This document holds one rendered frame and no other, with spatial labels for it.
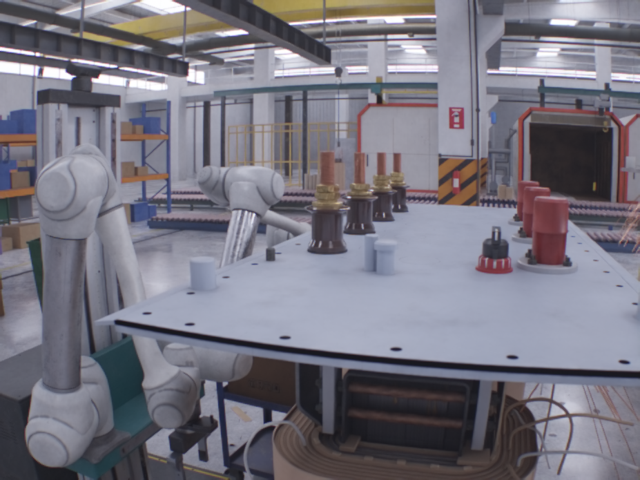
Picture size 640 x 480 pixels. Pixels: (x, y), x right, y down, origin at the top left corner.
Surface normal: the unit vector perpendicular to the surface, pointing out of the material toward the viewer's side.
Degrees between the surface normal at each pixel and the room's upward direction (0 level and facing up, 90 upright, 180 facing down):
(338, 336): 0
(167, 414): 99
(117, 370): 90
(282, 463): 90
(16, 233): 90
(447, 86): 90
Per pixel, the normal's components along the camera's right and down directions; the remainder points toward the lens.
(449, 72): -0.32, 0.15
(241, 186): -0.36, -0.23
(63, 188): 0.11, 0.06
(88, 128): 0.95, 0.05
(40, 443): 0.10, 0.32
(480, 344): 0.00, -0.99
